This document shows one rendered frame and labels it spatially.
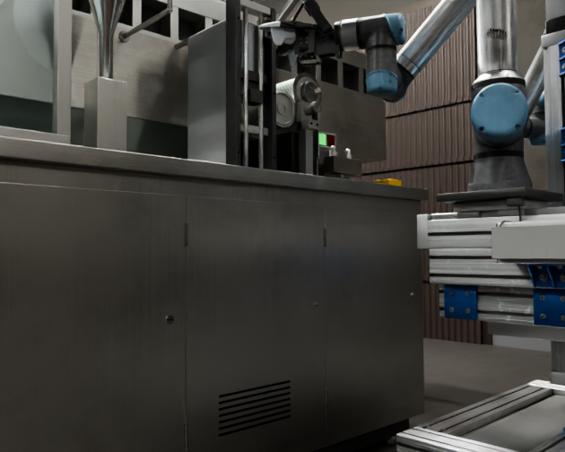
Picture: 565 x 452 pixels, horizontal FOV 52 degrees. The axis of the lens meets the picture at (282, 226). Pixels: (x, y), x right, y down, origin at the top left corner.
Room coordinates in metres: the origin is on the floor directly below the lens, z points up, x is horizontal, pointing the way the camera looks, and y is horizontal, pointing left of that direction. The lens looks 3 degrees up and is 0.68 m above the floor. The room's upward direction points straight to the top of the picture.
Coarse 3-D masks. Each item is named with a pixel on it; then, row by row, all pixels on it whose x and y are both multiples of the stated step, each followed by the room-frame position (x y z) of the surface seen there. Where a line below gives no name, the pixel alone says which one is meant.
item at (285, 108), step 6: (276, 96) 1.96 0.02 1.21; (282, 96) 1.98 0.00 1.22; (288, 96) 1.99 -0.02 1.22; (276, 102) 1.96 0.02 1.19; (282, 102) 1.98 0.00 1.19; (288, 102) 2.00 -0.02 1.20; (276, 108) 1.96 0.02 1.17; (282, 108) 1.98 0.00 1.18; (288, 108) 2.00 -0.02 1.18; (294, 108) 2.01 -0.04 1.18; (276, 114) 1.96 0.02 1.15; (282, 114) 1.98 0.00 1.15; (288, 114) 2.00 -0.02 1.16; (294, 114) 2.01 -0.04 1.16; (276, 120) 1.96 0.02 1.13; (282, 120) 1.98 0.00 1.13; (288, 120) 2.00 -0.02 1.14
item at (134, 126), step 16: (80, 112) 1.83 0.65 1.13; (80, 128) 1.83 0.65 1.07; (128, 128) 1.94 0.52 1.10; (144, 128) 1.98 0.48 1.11; (160, 128) 2.03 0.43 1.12; (176, 128) 2.07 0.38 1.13; (80, 144) 1.83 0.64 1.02; (128, 144) 1.94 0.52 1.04; (144, 144) 1.99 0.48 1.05; (160, 144) 2.03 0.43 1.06; (176, 144) 2.07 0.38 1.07
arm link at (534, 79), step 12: (540, 48) 1.84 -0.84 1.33; (540, 60) 1.84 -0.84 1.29; (528, 72) 1.89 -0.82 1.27; (540, 72) 1.86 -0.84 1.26; (528, 84) 1.90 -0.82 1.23; (540, 84) 1.88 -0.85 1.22; (528, 96) 1.91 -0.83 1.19; (540, 96) 1.92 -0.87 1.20; (528, 108) 1.94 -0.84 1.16; (528, 120) 2.00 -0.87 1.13; (528, 132) 2.01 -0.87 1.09
